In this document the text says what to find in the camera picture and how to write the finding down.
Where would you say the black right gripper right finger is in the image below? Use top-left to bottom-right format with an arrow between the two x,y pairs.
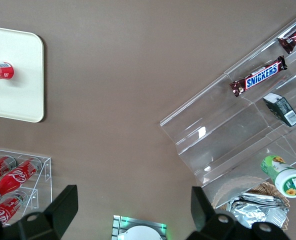
185,186 -> 254,240

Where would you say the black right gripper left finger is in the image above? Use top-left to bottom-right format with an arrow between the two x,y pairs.
3,184 -> 79,240

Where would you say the tan wicker basket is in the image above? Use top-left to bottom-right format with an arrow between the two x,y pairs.
211,174 -> 292,231

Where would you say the cream plastic tray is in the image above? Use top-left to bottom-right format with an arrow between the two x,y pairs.
0,26 -> 45,124

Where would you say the clear acrylic bottle rack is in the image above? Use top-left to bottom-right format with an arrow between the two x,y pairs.
0,146 -> 53,226

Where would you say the silver foil packet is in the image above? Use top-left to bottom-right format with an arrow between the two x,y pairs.
226,197 -> 288,230
239,191 -> 291,211

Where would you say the red Coca-Cola aluminium bottle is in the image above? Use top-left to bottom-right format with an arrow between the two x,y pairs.
0,157 -> 43,209
0,190 -> 29,226
0,155 -> 18,187

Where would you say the clear acrylic tiered display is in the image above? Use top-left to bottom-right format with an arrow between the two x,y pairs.
159,11 -> 296,211

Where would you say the green bottle white cap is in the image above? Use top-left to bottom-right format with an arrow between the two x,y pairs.
259,154 -> 296,200

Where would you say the dark green small box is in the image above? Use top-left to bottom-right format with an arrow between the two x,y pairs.
262,92 -> 296,128

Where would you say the red white drink can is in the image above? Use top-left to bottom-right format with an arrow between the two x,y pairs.
0,60 -> 15,83

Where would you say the Snickers chocolate bar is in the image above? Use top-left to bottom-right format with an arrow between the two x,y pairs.
277,21 -> 296,55
228,55 -> 288,99

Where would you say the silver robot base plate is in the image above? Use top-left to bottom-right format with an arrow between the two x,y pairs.
112,214 -> 168,240

